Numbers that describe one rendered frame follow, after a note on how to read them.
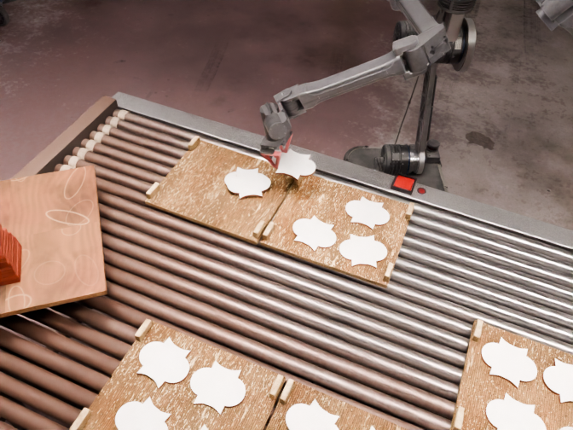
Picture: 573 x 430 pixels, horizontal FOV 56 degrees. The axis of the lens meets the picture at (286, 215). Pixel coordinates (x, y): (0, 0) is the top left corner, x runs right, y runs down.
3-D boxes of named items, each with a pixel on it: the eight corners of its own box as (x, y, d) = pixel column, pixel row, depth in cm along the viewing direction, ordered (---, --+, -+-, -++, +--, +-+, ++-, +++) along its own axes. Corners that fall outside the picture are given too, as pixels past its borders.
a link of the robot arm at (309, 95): (425, 62, 155) (415, 31, 148) (429, 73, 151) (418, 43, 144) (290, 112, 170) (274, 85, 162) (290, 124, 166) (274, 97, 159)
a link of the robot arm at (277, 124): (301, 107, 167) (289, 86, 162) (311, 126, 159) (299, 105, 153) (268, 127, 169) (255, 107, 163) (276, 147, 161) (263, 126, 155)
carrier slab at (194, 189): (198, 142, 201) (197, 138, 200) (299, 175, 191) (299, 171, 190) (145, 204, 179) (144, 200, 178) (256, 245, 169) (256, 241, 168)
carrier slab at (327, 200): (300, 174, 191) (300, 171, 190) (413, 209, 182) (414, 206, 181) (260, 245, 170) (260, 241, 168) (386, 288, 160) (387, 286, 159)
